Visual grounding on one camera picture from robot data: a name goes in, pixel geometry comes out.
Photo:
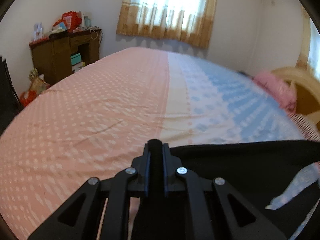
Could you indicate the teal box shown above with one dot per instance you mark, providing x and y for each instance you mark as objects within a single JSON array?
[{"x": 76, "y": 59}]

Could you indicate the red gift bag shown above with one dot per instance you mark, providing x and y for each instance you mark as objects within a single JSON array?
[{"x": 72, "y": 19}]

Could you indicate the pink and blue bedspread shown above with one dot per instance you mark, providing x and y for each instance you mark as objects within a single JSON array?
[{"x": 95, "y": 122}]

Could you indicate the red floor bag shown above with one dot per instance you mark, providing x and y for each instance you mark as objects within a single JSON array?
[{"x": 27, "y": 97}]

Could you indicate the black pants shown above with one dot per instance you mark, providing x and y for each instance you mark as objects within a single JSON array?
[{"x": 278, "y": 177}]

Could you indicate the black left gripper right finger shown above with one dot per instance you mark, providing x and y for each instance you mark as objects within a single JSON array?
[{"x": 215, "y": 209}]

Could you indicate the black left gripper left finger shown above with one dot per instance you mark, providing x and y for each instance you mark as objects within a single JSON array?
[{"x": 97, "y": 208}]

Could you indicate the photo frame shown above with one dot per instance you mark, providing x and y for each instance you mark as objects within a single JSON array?
[{"x": 38, "y": 31}]

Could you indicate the cream wooden headboard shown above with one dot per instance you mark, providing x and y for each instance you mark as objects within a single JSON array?
[{"x": 306, "y": 88}]

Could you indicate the pink pillow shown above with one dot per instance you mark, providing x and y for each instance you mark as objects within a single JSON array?
[{"x": 276, "y": 87}]

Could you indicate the dark wooden desk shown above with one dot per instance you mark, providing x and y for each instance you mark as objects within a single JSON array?
[{"x": 52, "y": 57}]

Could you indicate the beige patterned window curtain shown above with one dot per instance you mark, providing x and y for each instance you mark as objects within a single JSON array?
[{"x": 188, "y": 21}]

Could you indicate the striped pillow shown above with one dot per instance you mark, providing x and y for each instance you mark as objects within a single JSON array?
[{"x": 306, "y": 127}]

